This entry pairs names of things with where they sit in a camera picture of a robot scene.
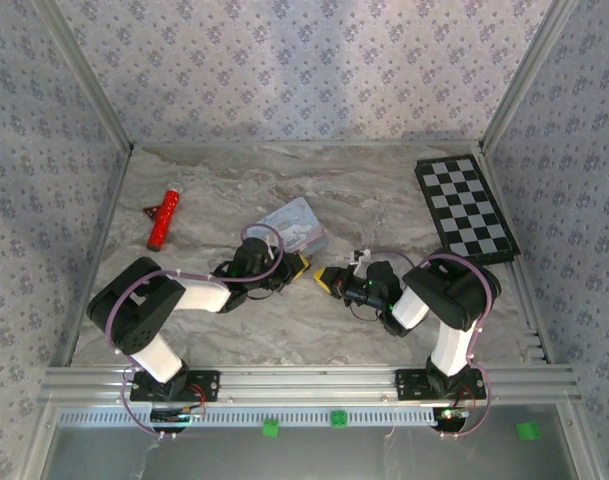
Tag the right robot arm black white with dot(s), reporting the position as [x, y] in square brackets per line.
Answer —
[459, 295]

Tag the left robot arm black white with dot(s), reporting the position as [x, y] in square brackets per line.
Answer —
[134, 310]

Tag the red glitter tube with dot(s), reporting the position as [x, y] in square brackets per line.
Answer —
[164, 220]

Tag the small black triangle piece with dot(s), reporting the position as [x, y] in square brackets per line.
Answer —
[150, 212]

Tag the black grey chessboard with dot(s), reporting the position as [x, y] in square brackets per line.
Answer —
[459, 200]

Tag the small green block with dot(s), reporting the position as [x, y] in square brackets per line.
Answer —
[339, 419]
[270, 428]

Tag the large green block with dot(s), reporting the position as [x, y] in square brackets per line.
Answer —
[528, 431]

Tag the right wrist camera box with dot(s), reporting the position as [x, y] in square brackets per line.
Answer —
[361, 257]

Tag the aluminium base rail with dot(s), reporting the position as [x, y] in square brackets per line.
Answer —
[304, 385]

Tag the aluminium frame post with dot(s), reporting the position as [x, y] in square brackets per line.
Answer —
[90, 80]
[522, 80]

